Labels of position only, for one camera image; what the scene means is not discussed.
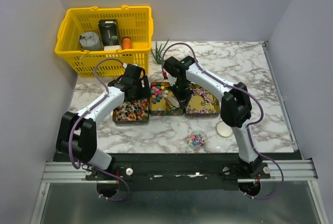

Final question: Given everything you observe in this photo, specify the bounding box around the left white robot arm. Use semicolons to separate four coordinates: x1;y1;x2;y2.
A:
56;64;150;180

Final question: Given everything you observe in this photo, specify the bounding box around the tin of dark lollipops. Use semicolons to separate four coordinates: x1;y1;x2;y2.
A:
112;98;149;126

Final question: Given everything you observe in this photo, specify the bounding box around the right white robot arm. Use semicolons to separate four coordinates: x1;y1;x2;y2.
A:
162;56;262;178

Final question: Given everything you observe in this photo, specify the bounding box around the round jar lid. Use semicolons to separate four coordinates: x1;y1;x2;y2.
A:
216;121;233;138

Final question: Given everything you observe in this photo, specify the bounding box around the tin of star candies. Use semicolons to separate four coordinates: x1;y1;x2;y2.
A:
149;82;183;116

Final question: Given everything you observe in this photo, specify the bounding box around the green onion sprig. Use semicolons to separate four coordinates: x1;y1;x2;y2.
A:
151;40;169;64

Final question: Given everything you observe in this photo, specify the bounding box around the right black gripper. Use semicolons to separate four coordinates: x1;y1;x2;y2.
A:
168;79;194;109

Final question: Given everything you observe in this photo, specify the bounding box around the orange bottle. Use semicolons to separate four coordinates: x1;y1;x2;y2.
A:
122;37;132;49

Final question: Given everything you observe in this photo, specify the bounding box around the black mounting base rail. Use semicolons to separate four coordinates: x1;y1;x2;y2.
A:
52;152;305;192

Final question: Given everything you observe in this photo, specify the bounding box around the yellow plastic shopping basket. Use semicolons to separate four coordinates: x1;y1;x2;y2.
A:
55;5;153;78

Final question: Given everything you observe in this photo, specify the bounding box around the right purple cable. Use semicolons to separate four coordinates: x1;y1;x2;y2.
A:
162;42;285;200

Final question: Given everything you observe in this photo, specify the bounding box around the white box in basket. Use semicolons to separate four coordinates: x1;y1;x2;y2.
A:
103;45;122;51

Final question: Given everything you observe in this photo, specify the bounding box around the tin of rainbow lollipops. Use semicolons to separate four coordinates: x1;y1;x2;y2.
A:
185;83;220;118

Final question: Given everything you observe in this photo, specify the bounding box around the silver metal scoop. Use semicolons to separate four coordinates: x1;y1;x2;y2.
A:
165;95;182;111

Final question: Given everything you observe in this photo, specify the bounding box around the grey crumpled can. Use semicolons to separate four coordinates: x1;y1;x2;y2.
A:
79;32;101;51

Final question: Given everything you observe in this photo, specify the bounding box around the clear glass jar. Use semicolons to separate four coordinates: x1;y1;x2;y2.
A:
188;130;207;150

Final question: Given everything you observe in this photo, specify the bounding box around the black carton box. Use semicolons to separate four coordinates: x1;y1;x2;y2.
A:
98;19;120;46

